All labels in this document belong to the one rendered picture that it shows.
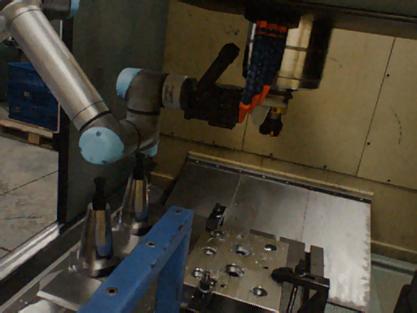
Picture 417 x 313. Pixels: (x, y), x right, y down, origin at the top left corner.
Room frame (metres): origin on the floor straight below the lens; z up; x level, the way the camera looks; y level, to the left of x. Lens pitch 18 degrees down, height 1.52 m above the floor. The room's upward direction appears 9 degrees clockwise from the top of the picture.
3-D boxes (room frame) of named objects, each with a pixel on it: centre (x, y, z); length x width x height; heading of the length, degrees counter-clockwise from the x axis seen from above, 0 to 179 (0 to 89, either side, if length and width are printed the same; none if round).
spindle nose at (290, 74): (0.79, -0.13, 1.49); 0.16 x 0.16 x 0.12
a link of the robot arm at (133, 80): (0.85, 0.15, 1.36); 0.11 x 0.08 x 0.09; 77
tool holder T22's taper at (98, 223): (0.42, 0.12, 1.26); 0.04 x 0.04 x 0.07
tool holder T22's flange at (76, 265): (0.42, 0.12, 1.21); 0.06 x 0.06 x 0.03
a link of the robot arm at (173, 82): (0.83, 0.08, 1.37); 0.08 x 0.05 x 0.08; 167
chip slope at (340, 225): (1.44, -0.27, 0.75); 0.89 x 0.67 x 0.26; 77
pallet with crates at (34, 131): (4.41, 1.77, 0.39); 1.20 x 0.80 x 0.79; 73
